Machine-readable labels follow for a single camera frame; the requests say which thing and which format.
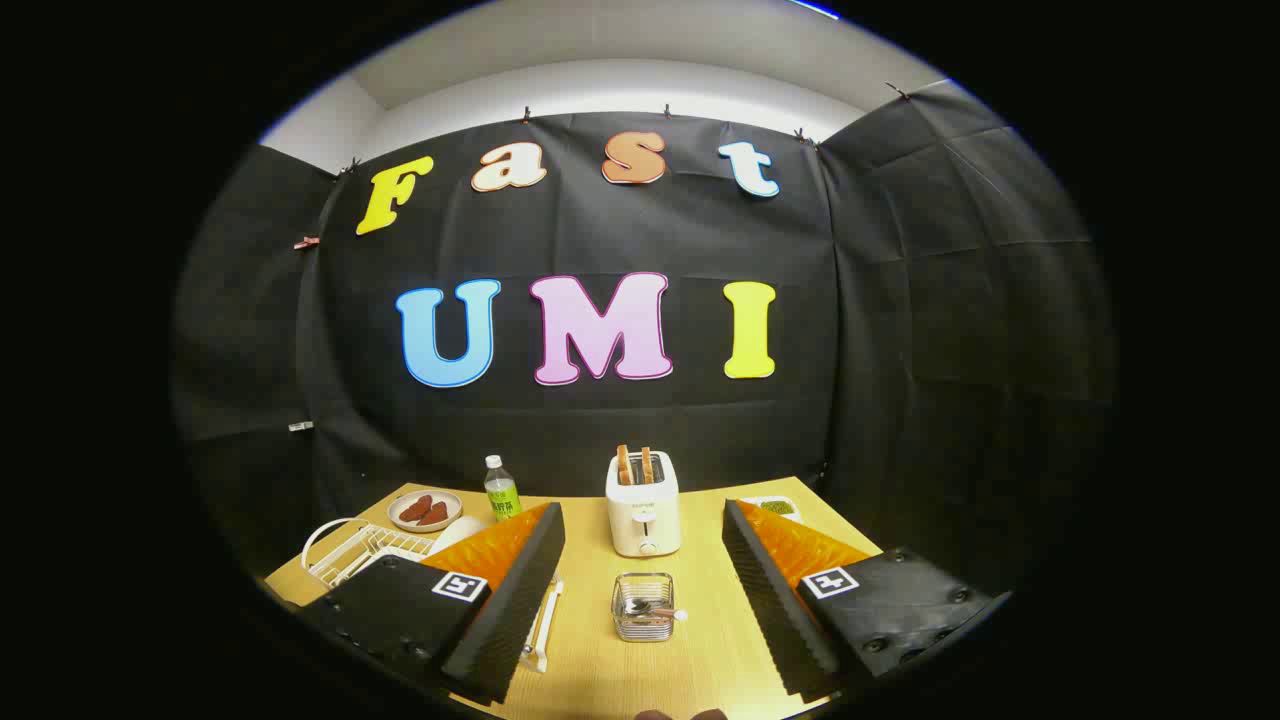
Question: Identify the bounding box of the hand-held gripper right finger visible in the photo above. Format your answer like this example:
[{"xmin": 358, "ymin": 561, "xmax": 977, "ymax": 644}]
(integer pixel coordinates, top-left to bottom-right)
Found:
[{"xmin": 722, "ymin": 499, "xmax": 1011, "ymax": 701}]

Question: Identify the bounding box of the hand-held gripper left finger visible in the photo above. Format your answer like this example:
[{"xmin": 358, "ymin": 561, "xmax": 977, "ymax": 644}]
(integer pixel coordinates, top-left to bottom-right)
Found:
[{"xmin": 300, "ymin": 502, "xmax": 566, "ymax": 704}]

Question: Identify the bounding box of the white plate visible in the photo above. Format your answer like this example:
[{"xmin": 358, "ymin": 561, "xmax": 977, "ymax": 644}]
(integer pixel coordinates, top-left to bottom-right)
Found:
[{"xmin": 430, "ymin": 515, "xmax": 491, "ymax": 557}]

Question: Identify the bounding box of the metal wire basket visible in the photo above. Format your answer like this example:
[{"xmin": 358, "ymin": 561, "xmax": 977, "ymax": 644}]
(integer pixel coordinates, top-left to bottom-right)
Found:
[{"xmin": 611, "ymin": 573, "xmax": 677, "ymax": 643}]

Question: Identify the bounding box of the white wire dish rack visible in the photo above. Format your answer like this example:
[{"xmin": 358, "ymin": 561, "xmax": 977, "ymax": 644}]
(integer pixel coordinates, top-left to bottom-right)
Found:
[{"xmin": 302, "ymin": 518, "xmax": 563, "ymax": 673}]

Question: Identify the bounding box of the green-label drink bottle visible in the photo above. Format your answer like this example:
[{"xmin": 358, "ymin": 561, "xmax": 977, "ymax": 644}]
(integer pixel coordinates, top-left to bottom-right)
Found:
[{"xmin": 484, "ymin": 455, "xmax": 523, "ymax": 523}]

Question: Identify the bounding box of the small beige saucer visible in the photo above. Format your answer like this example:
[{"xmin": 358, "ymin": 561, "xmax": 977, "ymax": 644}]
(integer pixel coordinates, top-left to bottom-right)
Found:
[{"xmin": 387, "ymin": 489, "xmax": 464, "ymax": 533}]

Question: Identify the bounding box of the white toaster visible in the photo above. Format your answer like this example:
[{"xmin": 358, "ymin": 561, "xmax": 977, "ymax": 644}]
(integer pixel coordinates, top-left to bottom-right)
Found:
[{"xmin": 605, "ymin": 452, "xmax": 682, "ymax": 559}]

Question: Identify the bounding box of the black backdrop cloth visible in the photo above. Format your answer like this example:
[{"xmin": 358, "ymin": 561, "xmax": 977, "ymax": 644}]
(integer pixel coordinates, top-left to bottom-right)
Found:
[{"xmin": 170, "ymin": 85, "xmax": 1116, "ymax": 601}]

